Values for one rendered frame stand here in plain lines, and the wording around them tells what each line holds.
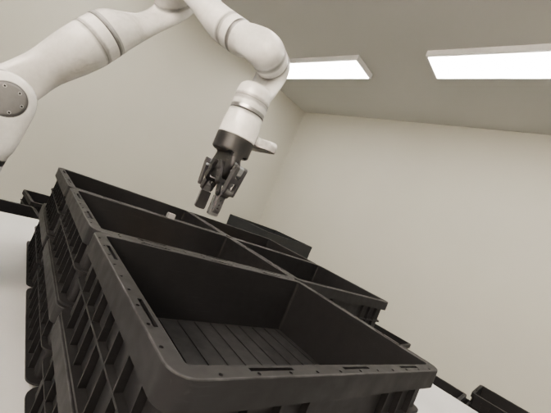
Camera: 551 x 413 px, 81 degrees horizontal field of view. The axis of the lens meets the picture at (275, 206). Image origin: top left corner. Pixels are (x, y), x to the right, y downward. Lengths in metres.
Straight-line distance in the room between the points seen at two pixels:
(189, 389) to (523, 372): 3.63
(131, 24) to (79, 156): 3.06
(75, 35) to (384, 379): 0.75
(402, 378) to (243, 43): 0.59
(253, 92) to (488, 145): 3.68
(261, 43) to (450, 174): 3.60
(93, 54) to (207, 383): 0.67
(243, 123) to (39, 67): 0.40
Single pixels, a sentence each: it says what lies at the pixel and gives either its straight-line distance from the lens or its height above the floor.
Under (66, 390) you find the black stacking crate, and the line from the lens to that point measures 0.39.
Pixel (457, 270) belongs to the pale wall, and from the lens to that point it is 3.83.
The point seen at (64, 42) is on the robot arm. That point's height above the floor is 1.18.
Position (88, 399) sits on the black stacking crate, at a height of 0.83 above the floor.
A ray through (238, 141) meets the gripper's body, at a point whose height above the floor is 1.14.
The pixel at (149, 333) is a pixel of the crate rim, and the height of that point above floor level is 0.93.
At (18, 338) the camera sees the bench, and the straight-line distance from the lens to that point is 0.68.
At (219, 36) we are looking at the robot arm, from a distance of 0.74.
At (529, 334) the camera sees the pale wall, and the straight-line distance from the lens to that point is 3.75.
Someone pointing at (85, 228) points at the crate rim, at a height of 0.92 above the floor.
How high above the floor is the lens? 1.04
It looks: 1 degrees up
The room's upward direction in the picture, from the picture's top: 23 degrees clockwise
